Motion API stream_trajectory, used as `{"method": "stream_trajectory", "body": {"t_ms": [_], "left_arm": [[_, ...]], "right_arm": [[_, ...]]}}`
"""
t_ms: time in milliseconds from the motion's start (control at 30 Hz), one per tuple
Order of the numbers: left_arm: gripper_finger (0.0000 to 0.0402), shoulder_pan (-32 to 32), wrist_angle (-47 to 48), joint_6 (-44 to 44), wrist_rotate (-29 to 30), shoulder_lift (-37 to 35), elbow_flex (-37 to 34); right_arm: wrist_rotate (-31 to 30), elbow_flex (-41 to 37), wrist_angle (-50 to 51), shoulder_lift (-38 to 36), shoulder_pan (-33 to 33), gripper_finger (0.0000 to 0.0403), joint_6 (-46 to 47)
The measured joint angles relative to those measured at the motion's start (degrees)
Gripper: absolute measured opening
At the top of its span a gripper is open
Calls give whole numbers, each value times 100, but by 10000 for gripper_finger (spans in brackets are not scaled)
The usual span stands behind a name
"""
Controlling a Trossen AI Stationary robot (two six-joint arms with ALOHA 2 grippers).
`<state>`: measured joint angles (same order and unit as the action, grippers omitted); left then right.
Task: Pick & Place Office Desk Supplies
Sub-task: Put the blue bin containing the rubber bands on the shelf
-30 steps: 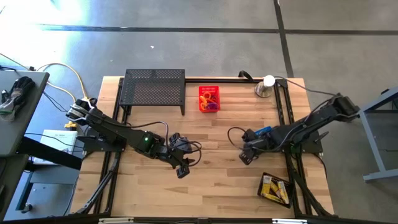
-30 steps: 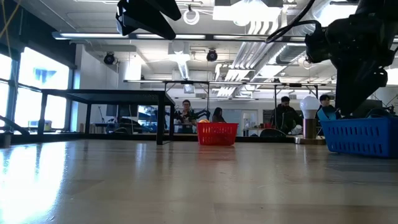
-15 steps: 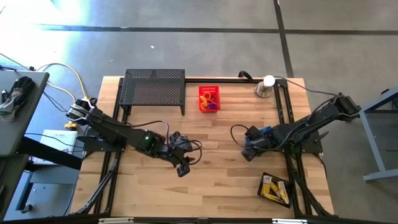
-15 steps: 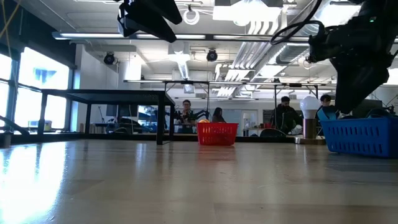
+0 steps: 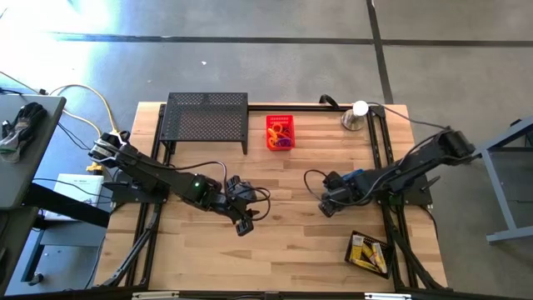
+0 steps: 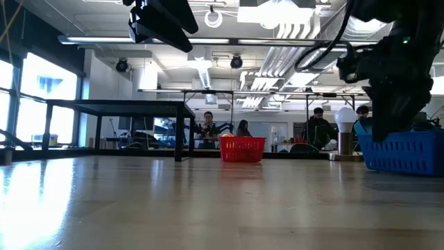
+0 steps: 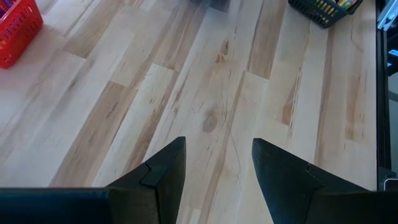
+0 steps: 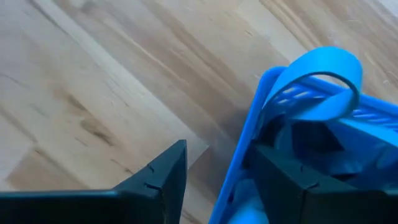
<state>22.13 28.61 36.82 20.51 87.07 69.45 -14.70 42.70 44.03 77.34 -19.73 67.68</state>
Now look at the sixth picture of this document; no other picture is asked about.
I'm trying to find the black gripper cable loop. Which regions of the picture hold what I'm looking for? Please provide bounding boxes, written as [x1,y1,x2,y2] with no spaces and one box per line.
[293,0,355,73]

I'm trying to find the black strap loop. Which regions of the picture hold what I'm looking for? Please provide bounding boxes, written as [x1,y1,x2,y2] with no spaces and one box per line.
[289,142,320,153]

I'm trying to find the blue plastic basket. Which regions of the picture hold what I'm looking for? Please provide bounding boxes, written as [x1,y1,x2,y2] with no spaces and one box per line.
[356,130,444,178]

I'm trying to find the black hanging ceiling lamp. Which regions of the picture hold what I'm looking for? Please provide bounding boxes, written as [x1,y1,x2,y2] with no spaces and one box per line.
[114,58,130,74]
[230,54,244,70]

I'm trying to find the black background workstation frame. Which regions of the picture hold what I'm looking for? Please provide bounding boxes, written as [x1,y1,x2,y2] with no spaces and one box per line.
[137,88,357,153]

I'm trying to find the black aluminium table frame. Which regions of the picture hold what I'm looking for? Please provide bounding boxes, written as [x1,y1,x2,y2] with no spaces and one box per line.
[0,128,330,165]

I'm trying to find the person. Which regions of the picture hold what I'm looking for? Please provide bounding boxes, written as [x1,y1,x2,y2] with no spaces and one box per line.
[353,105,374,122]
[235,119,253,138]
[199,110,221,149]
[133,130,159,145]
[301,107,338,151]

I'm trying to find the white hanging ring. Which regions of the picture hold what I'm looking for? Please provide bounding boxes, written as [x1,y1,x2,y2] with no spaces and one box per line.
[203,9,224,29]

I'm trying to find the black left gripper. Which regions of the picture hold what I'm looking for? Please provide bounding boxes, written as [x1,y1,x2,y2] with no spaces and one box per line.
[121,0,200,53]

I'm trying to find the table lamp with white bulb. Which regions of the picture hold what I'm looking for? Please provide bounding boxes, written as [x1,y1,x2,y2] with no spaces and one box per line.
[327,106,364,163]

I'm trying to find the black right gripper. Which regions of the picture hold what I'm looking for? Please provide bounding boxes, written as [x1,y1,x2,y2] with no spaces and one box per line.
[335,33,434,143]

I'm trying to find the red plastic basket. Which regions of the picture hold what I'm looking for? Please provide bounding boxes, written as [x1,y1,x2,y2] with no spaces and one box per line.
[219,135,267,164]

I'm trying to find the black perforated metal shelf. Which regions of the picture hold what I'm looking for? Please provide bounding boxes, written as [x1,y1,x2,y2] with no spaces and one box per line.
[40,99,196,163]

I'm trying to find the long ceiling light bar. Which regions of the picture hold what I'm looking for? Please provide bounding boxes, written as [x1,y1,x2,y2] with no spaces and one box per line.
[58,34,379,49]

